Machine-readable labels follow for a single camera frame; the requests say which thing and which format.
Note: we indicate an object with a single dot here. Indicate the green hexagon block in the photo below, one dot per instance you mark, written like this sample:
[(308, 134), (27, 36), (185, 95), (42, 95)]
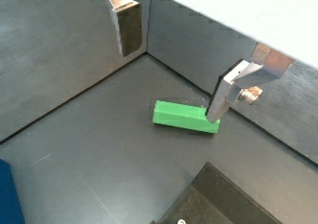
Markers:
[(183, 116)]

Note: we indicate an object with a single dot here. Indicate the blue shape sorter board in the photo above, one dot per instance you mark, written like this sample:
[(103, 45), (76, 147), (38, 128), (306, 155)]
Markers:
[(11, 213)]

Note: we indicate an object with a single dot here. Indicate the black curved cradle block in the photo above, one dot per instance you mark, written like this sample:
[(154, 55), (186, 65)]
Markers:
[(214, 200)]

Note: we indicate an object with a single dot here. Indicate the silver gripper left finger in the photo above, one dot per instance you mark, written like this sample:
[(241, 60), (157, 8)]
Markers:
[(126, 12)]

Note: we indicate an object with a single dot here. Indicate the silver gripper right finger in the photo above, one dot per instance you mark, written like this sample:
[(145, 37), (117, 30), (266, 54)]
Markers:
[(239, 82)]

